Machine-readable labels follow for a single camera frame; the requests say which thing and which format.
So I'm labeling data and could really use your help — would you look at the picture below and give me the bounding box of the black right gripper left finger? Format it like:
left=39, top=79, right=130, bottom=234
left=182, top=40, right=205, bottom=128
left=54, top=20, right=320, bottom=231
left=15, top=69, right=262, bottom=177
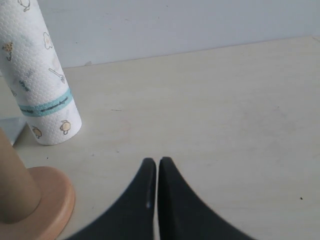
left=69, top=158, right=157, bottom=240

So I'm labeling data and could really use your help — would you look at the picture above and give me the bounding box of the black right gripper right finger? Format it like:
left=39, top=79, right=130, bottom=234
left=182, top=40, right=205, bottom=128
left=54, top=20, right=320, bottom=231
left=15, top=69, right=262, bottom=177
left=158, top=157, right=250, bottom=240

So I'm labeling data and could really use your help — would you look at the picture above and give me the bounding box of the printed white paper towel roll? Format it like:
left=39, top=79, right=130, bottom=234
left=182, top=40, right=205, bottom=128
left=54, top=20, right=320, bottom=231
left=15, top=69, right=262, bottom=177
left=0, top=0, right=82, bottom=146

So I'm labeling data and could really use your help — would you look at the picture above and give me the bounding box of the wooden paper towel holder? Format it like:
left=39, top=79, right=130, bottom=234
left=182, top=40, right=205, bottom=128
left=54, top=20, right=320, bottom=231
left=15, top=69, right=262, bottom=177
left=0, top=166, right=76, bottom=240

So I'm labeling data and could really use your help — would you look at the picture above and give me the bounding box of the white rectangular tray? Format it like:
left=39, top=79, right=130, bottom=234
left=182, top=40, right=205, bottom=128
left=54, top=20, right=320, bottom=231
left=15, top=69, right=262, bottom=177
left=0, top=117, right=26, bottom=146

